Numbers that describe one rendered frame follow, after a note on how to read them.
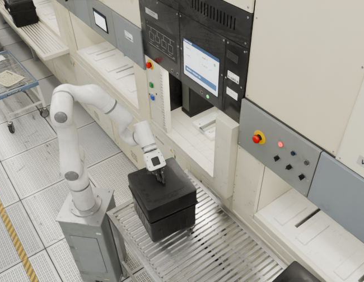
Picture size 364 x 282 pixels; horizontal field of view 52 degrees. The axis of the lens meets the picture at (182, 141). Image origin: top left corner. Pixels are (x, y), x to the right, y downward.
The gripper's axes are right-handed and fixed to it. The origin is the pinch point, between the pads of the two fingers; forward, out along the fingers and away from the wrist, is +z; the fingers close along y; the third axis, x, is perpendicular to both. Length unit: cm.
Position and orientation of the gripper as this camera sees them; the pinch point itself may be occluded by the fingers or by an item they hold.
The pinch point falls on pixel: (160, 177)
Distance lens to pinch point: 200.2
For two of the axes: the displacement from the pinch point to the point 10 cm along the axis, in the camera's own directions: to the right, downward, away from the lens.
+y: 8.8, -3.3, 3.3
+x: -3.2, 1.1, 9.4
